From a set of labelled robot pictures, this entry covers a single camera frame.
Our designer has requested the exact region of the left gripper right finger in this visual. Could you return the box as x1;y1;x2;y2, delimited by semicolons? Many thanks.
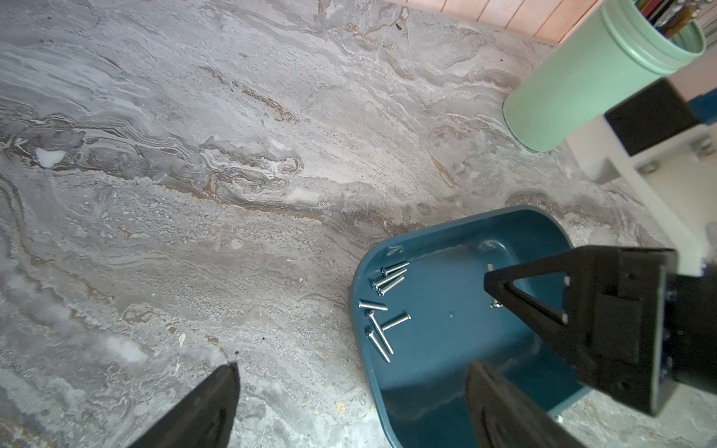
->
466;360;582;447

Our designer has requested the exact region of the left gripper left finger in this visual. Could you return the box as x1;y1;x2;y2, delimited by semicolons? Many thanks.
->
132;362;240;448

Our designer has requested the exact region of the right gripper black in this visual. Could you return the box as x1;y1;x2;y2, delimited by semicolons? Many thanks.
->
484;246;716;416

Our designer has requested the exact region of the teal plastic storage tray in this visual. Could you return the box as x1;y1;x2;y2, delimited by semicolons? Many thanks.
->
350;206;587;447

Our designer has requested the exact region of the pile of silver screws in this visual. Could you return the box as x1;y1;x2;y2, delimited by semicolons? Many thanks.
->
357;261;411;363

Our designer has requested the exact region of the mint green cup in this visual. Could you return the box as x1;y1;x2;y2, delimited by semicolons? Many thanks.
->
503;1;706;152

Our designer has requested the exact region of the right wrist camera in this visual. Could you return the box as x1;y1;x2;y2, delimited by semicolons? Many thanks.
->
604;80;716;156

